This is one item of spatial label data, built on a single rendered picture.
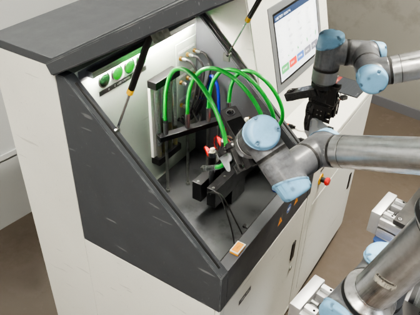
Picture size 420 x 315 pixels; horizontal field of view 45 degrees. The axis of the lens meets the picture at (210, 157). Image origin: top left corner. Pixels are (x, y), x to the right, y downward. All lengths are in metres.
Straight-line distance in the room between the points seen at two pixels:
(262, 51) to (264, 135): 0.95
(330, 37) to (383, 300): 0.74
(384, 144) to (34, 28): 1.13
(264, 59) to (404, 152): 1.05
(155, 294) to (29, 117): 0.73
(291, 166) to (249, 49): 0.92
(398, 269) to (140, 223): 0.86
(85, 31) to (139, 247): 0.71
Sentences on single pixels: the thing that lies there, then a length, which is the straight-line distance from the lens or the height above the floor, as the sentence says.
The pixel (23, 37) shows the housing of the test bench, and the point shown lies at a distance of 1.65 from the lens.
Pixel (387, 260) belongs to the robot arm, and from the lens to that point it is 1.00.
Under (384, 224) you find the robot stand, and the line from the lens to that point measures 1.78.
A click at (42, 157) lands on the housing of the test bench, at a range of 1.79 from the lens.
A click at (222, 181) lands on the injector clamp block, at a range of 1.81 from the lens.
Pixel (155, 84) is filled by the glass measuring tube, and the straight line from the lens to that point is 1.77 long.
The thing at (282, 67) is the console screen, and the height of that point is 1.20.
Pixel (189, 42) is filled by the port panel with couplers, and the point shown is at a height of 1.34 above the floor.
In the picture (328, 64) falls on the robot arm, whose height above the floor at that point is 1.49.
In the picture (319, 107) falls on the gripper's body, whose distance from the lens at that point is 1.56.
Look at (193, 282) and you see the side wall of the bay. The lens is 1.62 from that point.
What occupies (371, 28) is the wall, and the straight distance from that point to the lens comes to 4.30.
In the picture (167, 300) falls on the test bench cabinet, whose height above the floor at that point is 0.71.
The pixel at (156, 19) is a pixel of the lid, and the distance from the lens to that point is 1.15.
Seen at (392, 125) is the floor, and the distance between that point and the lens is 4.23.
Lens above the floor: 2.12
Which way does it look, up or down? 36 degrees down
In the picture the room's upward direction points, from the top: 1 degrees clockwise
